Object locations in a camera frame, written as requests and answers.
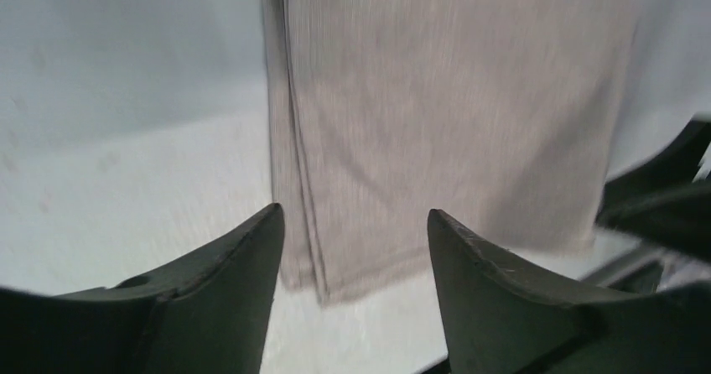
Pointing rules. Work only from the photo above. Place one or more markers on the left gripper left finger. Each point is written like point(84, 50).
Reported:
point(204, 312)

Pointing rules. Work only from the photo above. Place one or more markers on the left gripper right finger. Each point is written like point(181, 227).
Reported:
point(555, 321)

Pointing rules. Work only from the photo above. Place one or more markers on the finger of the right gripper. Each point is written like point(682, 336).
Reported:
point(679, 164)
point(677, 219)

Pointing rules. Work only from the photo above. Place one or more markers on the grey cloth napkin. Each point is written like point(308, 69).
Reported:
point(500, 112)

